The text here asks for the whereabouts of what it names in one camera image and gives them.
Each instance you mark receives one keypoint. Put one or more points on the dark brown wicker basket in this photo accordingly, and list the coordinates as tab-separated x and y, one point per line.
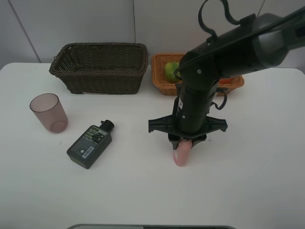
101	68

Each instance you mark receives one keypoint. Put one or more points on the orange tangerine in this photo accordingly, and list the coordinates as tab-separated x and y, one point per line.
225	80

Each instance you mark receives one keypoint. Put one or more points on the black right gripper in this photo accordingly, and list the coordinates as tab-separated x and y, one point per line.
189	119

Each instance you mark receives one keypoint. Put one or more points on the dark green flat bottle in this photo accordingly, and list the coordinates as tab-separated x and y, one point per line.
91	144

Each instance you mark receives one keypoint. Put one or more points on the orange wicker basket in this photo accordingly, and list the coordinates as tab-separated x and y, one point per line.
158	62

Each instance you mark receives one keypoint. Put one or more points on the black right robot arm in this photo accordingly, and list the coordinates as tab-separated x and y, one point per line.
256	43

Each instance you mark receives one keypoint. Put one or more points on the translucent pink plastic cup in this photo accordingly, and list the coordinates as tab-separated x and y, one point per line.
49	111

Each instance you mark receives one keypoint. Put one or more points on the pink bottle white cap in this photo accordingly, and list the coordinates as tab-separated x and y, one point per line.
181	154

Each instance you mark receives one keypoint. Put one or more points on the green lime fruit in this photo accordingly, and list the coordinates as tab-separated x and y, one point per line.
170	68

